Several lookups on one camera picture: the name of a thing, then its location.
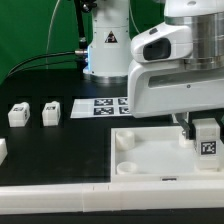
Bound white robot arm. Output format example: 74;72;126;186
81;0;224;131

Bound black camera pole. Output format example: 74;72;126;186
73;0;97;72

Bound white sheet with fiducial markers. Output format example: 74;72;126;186
71;97;130;119

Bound white cable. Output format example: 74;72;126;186
45;0;63;70

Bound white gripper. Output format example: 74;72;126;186
127;61;224;139

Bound black cables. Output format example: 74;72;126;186
2;50;89;84

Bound white front fence bar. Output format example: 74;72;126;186
0;180;224;215

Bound white square tabletop tray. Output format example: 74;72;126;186
111;126;224;182

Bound white block at left edge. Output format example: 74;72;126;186
0;138;8;165

